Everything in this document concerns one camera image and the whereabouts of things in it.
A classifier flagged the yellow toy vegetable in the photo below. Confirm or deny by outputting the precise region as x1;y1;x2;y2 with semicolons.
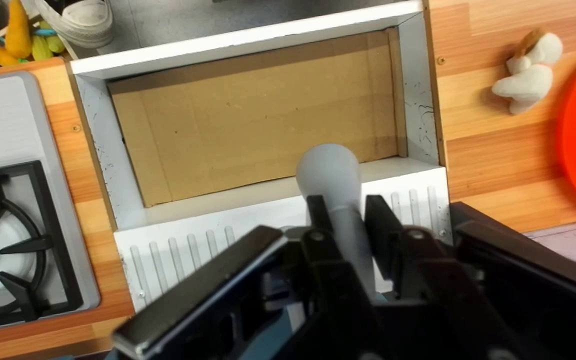
3;0;34;59

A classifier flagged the white toy sink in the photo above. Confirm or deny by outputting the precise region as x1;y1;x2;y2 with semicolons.
68;0;452;311

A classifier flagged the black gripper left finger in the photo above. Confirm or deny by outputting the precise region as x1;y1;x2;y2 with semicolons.
285;192;386;360

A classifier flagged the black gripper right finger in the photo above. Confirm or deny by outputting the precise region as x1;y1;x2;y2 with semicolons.
364;192;525;360

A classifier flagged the white toy garlic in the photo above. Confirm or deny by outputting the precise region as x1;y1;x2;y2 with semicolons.
489;28;565;115

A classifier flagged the grey toy stove top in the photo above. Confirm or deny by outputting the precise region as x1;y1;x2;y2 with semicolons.
0;70;102;333

